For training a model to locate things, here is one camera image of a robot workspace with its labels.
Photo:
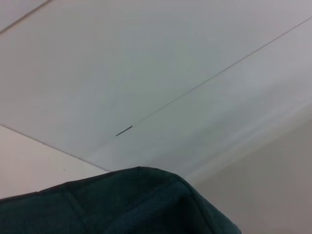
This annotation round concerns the dark teal insulated lunch bag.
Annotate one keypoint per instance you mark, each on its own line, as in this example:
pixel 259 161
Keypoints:
pixel 122 204

